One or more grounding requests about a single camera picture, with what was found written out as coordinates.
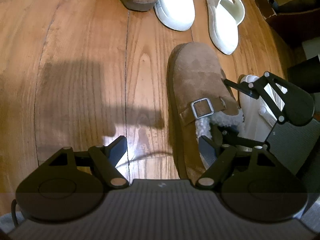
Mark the white slide sandal plain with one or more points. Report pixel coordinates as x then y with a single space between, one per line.
224 17

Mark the brown suede fur-lined clog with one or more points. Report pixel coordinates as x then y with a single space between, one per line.
199 100

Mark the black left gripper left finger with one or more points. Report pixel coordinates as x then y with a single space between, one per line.
70 185

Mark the white slide sandal with logo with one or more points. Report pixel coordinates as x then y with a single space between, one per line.
177 15

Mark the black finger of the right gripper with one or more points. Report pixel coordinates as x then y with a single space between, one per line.
298 107

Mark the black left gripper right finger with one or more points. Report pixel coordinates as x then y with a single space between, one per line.
253 185

